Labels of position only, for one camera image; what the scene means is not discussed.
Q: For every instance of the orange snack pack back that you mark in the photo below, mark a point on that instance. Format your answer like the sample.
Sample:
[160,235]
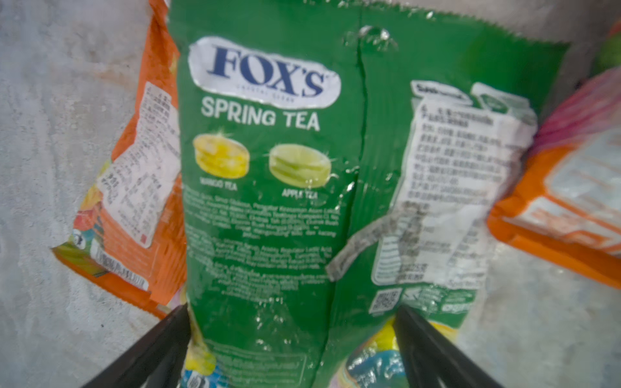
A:
[128,235]

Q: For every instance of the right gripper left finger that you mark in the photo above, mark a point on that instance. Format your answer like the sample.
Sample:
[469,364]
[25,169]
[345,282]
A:
[156,360]

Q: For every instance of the orange snack pack right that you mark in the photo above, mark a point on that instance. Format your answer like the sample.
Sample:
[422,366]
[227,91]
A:
[566,207]

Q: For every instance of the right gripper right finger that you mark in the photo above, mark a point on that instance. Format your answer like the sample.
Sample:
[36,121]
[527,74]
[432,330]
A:
[430,359]

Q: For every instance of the green snack pack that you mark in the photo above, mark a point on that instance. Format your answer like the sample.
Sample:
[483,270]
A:
[339,159]

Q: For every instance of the orange snack pack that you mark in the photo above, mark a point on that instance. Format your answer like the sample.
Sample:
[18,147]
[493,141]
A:
[566,207]
[128,235]

